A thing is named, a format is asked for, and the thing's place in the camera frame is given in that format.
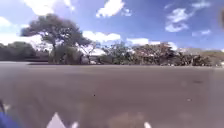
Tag pale building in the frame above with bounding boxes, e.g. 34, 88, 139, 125
80, 47, 107, 65

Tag row of trees and bushes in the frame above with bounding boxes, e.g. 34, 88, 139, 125
98, 41, 224, 67

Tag large spreading tree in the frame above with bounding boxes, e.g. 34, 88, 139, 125
20, 13, 93, 65

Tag robot's own part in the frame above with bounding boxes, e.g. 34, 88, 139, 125
70, 121, 80, 128
143, 121, 152, 128

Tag dark green bushes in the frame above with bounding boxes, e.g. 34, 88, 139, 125
0, 41, 51, 62

